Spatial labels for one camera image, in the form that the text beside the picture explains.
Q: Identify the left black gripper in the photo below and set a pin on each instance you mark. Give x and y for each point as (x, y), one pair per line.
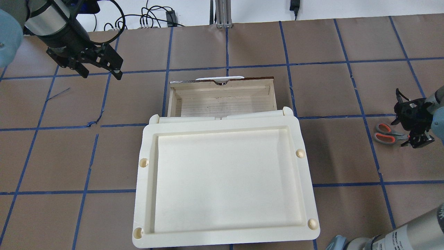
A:
(63, 36)

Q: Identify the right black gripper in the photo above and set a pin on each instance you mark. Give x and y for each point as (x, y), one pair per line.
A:
(412, 113)

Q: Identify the grey orange handled scissors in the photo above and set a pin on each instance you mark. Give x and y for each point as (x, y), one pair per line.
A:
(385, 135)

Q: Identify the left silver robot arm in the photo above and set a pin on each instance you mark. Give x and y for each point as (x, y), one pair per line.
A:
(55, 23)

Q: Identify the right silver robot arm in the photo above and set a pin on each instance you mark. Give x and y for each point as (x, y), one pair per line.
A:
(422, 233)

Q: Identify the black power adapter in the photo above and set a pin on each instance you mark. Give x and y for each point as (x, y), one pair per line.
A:
(171, 17)

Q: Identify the cream plastic tray organizer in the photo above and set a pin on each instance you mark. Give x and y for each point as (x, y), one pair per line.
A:
(223, 180)

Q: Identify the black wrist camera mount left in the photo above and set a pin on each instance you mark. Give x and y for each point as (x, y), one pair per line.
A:
(73, 51)

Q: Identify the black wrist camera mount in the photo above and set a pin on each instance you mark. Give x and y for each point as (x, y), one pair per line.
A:
(413, 115)
(73, 51)

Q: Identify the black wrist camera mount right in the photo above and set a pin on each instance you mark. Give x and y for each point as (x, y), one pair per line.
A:
(413, 115)

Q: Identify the white drawer handle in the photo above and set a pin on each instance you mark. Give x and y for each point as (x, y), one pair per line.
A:
(220, 79)

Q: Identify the aluminium frame post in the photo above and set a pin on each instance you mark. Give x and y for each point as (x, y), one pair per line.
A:
(223, 14)

